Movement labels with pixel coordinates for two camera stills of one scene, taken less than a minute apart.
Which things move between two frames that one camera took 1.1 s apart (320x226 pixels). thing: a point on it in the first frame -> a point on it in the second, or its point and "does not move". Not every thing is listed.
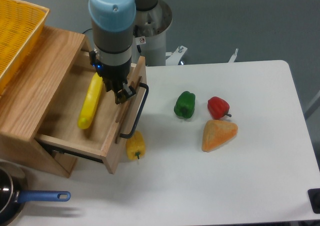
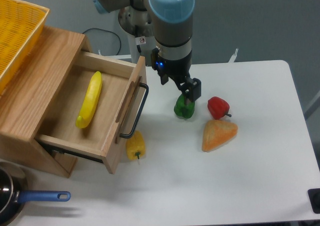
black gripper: x=116 y=73 -> x=178 y=70
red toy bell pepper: x=218 y=108 does not move
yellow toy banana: x=90 y=102 does not move
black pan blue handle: x=13 y=194 does not move
